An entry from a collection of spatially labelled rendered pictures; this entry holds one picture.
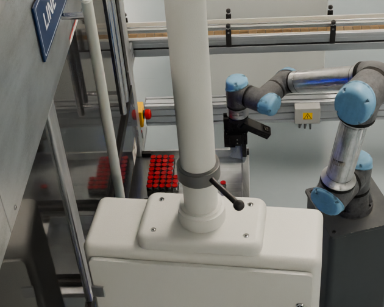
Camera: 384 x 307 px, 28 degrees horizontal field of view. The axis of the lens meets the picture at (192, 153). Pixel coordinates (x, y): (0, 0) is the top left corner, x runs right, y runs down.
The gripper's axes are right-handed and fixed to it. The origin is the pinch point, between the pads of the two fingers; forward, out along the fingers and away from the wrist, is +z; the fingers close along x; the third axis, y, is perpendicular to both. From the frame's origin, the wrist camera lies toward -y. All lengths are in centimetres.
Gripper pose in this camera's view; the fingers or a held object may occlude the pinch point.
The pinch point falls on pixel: (245, 159)
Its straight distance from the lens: 277.4
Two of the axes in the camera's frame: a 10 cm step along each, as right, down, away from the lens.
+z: 0.7, 7.7, 6.3
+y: -10.0, 0.3, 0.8
